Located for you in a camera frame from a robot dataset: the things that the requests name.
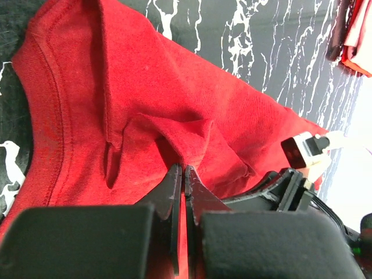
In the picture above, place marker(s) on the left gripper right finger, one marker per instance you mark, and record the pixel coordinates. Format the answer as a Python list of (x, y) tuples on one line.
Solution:
[(225, 243)]

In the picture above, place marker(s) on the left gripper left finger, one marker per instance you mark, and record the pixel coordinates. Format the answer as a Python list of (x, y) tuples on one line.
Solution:
[(125, 241)]

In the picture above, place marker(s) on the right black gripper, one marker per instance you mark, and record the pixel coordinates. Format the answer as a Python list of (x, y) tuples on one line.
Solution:
[(287, 190)]

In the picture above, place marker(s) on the red t shirt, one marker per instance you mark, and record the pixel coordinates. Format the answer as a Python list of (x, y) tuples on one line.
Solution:
[(114, 104)]

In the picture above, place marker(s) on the folded coral t shirt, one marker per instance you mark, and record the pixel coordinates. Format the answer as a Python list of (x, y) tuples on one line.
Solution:
[(357, 45)]

